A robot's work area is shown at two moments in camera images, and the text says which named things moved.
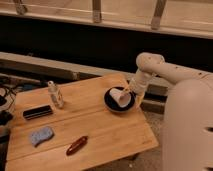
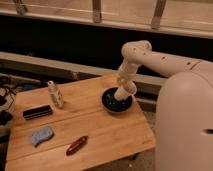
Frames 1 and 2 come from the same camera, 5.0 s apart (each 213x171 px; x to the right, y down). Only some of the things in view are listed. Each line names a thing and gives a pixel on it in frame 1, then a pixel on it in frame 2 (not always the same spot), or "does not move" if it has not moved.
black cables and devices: [8, 89] does not move
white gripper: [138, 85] -> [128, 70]
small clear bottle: [55, 95] does not move
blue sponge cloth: [41, 135] does not move
